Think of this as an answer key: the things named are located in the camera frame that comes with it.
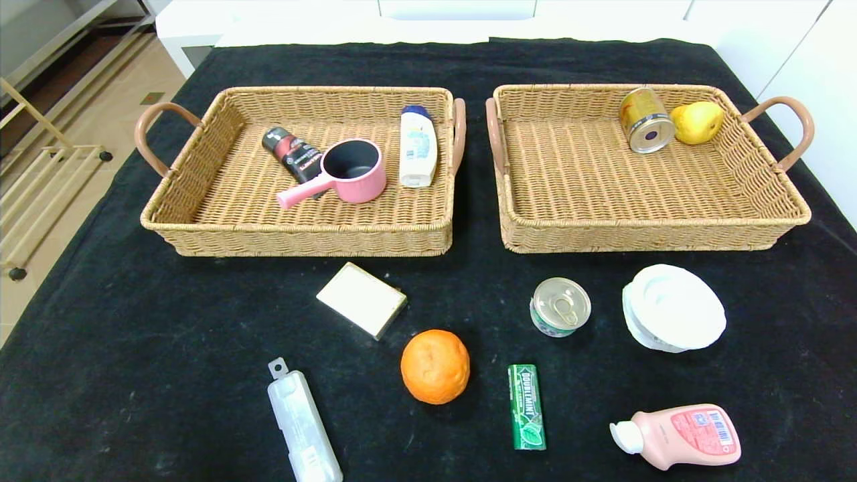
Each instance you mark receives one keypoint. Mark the white plastic bowl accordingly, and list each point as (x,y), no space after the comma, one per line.
(673,308)

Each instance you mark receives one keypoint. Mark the gold drink can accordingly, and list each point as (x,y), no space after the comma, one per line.
(643,117)

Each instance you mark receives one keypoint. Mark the pink saucepan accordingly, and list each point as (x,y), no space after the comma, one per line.
(365,187)

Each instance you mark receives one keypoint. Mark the grey shelf unit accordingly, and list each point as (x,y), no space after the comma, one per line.
(40,33)

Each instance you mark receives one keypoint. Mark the orange fruit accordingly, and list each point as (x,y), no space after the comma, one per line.
(435,367)

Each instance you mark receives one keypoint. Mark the small pull-tab tin can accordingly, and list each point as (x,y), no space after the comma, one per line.
(561,304)

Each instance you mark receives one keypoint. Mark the white bottle blue cap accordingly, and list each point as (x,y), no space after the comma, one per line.
(418,147)

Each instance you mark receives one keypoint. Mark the yellow pear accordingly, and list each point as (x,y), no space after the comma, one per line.
(699,124)

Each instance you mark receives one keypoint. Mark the pink bottle white cap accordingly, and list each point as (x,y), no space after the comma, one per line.
(676,435)

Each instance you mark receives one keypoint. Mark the wooden rack on wheels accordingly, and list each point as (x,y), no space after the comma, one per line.
(40,201)

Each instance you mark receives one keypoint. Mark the green chewing gum pack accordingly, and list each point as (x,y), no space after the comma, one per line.
(525,405)

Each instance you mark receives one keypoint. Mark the cream rectangular box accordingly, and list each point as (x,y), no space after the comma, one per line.
(361,298)

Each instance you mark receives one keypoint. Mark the translucent white toothbrush case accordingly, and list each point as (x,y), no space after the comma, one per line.
(298,422)

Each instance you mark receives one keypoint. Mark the black tablecloth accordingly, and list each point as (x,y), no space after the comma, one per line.
(335,63)

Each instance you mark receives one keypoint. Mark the black red tube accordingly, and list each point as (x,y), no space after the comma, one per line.
(292,155)

